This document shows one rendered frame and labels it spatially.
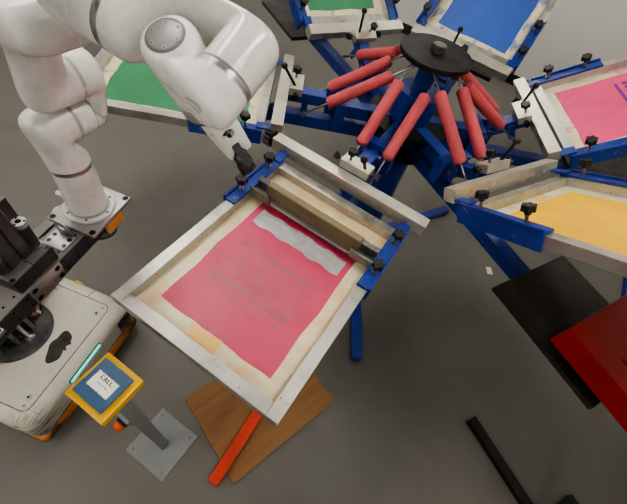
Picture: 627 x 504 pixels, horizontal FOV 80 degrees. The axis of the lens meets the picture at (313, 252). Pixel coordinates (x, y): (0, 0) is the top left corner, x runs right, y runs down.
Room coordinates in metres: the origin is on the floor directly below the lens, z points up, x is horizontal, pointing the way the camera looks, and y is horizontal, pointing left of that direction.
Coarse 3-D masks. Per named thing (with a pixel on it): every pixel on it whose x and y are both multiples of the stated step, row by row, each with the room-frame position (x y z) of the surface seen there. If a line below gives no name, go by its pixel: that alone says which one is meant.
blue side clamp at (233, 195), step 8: (256, 168) 1.02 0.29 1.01; (264, 168) 1.04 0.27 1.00; (272, 168) 1.06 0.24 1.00; (248, 176) 0.97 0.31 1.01; (256, 176) 0.99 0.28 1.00; (264, 176) 1.00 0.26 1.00; (248, 184) 0.94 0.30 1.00; (256, 184) 0.95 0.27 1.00; (232, 192) 0.88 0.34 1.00; (240, 192) 0.89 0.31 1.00; (248, 192) 0.91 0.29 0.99; (224, 200) 0.85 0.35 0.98; (232, 200) 0.84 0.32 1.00
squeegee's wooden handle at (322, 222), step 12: (276, 192) 0.90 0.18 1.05; (288, 192) 0.90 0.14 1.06; (288, 204) 0.88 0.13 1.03; (300, 204) 0.87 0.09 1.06; (300, 216) 0.86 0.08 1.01; (312, 216) 0.84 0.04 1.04; (324, 216) 0.84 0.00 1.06; (324, 228) 0.83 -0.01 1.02; (336, 228) 0.81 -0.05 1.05; (348, 228) 0.82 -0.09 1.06; (336, 240) 0.81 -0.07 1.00; (348, 240) 0.79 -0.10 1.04; (360, 240) 0.79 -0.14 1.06
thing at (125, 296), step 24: (288, 168) 1.09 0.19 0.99; (312, 192) 1.03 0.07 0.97; (216, 216) 0.76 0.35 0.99; (360, 216) 0.96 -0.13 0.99; (192, 240) 0.64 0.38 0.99; (168, 264) 0.55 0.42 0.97; (120, 288) 0.42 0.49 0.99; (144, 288) 0.45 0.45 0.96; (360, 288) 0.65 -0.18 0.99; (144, 312) 0.37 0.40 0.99; (168, 336) 0.33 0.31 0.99; (336, 336) 0.48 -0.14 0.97; (192, 360) 0.29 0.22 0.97; (216, 360) 0.30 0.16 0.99; (312, 360) 0.38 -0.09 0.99; (240, 384) 0.26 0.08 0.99; (288, 384) 0.30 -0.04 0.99; (264, 408) 0.22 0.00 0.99; (288, 408) 0.25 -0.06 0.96
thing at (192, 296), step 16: (256, 208) 0.88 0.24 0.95; (272, 208) 0.90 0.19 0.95; (240, 224) 0.79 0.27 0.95; (288, 224) 0.85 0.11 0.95; (224, 240) 0.70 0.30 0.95; (240, 240) 0.72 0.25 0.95; (256, 240) 0.74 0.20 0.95; (272, 240) 0.76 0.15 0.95; (208, 256) 0.63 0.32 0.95; (224, 256) 0.64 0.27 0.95; (192, 272) 0.55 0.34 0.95; (208, 272) 0.57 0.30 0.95; (176, 288) 0.48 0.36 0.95; (192, 288) 0.50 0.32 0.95; (208, 288) 0.52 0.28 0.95; (176, 304) 0.44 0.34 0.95; (192, 304) 0.45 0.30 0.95; (208, 304) 0.47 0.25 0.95; (224, 304) 0.48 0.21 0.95; (208, 320) 0.42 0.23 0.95; (224, 320) 0.43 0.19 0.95
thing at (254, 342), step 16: (320, 240) 0.82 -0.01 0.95; (288, 256) 0.72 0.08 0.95; (304, 256) 0.74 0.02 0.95; (304, 272) 0.67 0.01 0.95; (320, 272) 0.69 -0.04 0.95; (320, 288) 0.63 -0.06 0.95; (304, 304) 0.56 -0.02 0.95; (320, 304) 0.58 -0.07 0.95; (240, 320) 0.45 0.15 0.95; (256, 320) 0.46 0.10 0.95; (304, 320) 0.51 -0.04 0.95; (224, 336) 0.39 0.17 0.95; (240, 336) 0.40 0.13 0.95; (256, 336) 0.41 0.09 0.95; (272, 336) 0.43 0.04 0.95; (288, 336) 0.44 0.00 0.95; (240, 352) 0.35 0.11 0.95; (256, 352) 0.37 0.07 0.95; (272, 352) 0.38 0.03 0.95; (288, 352) 0.40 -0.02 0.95; (256, 368) 0.32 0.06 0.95; (272, 368) 0.34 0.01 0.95
